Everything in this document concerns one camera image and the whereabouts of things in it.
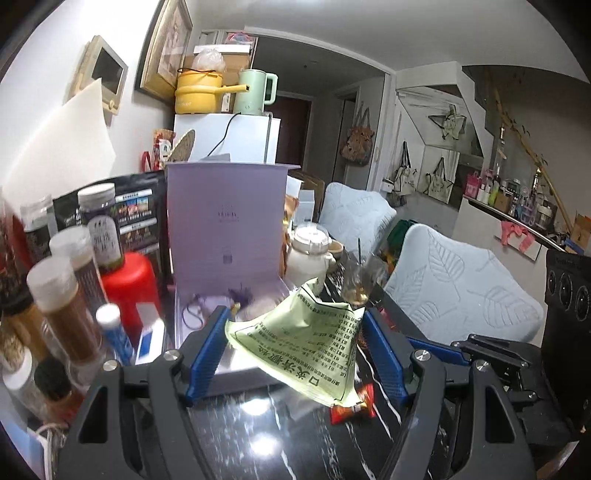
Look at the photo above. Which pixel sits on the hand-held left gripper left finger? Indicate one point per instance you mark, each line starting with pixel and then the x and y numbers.
pixel 207 355

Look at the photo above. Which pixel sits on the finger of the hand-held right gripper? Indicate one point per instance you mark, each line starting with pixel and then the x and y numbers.
pixel 438 351
pixel 521 385

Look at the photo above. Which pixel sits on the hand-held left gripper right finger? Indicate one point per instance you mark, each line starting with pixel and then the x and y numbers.
pixel 385 355

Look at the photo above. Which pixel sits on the green snack packet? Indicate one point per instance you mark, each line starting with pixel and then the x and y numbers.
pixel 300 337

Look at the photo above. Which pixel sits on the purple gift box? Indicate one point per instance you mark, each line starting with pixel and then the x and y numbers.
pixel 221 221

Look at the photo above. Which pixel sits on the small red candy wrapper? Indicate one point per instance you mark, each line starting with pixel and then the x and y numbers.
pixel 351 408

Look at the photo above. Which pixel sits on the chair with light leaf cover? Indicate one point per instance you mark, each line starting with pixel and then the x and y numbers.
pixel 355 212
pixel 461 286

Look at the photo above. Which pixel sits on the clear glass cup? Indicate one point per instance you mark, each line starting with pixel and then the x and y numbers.
pixel 360 286

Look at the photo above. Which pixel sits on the blue tube white cap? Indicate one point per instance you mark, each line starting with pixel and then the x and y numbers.
pixel 115 332

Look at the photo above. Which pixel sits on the red plastic container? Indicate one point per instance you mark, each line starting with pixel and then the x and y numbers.
pixel 129 286

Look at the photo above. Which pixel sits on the cream brown mug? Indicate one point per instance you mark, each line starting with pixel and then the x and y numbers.
pixel 337 251

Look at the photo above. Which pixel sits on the green bag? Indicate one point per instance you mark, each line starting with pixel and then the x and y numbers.
pixel 397 235

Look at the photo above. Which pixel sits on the white ceramic jar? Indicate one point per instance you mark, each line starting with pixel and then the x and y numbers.
pixel 307 263

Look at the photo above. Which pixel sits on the group of counter bottles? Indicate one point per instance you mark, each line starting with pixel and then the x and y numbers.
pixel 517 203

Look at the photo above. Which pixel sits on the white counter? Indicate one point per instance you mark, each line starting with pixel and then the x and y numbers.
pixel 475 217

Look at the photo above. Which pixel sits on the white lid brown spice jar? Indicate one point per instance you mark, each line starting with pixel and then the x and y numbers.
pixel 64 318

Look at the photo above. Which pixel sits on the black printed bag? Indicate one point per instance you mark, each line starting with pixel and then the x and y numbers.
pixel 138 217

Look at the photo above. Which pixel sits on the small dark cap bottle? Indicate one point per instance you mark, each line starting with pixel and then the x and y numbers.
pixel 53 381

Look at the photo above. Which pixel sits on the orange snack bags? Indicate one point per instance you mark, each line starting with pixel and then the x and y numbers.
pixel 288 217

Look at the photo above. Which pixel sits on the white lid dark spice jar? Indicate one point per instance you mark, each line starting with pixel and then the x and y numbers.
pixel 78 258

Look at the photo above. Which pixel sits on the cream canvas tote bag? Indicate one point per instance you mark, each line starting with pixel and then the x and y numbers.
pixel 438 184
pixel 404 177

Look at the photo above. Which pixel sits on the white cardboard box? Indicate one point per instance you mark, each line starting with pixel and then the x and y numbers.
pixel 307 205

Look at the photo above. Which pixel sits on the bamboo branch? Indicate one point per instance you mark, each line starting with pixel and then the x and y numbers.
pixel 535 157

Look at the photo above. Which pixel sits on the flat brown cardboard boxes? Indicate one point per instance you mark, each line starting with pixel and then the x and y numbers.
pixel 314 184

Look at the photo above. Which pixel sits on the clear lid dark jar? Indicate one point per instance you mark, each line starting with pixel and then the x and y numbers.
pixel 39 230

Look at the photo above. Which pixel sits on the woven round fan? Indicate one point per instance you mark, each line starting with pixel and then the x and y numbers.
pixel 184 145

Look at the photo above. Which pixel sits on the brown patterned tote bag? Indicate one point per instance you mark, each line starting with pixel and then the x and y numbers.
pixel 358 143

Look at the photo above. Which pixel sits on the red printed snack bag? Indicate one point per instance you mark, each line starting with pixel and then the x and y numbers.
pixel 161 143

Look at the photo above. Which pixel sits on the white fridge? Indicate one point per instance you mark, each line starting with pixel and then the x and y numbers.
pixel 249 138

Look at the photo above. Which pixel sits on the glass jar red contents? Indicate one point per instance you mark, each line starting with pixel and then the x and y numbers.
pixel 9 249

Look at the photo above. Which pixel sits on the dark brown door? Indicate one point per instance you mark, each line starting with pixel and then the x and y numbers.
pixel 295 124

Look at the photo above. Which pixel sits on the yellow pot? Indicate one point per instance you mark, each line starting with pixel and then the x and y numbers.
pixel 194 94

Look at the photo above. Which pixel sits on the green electric kettle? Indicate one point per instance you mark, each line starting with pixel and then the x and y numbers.
pixel 249 92

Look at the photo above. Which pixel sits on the brown cardboard box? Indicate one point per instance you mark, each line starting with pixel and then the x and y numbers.
pixel 235 62

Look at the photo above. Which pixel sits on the clear plastic bag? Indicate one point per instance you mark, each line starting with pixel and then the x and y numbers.
pixel 207 60

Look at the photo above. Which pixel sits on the gold framed picture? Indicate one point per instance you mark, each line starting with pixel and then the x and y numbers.
pixel 166 50

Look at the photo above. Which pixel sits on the beige wall intercom panel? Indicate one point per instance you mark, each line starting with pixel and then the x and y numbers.
pixel 104 69

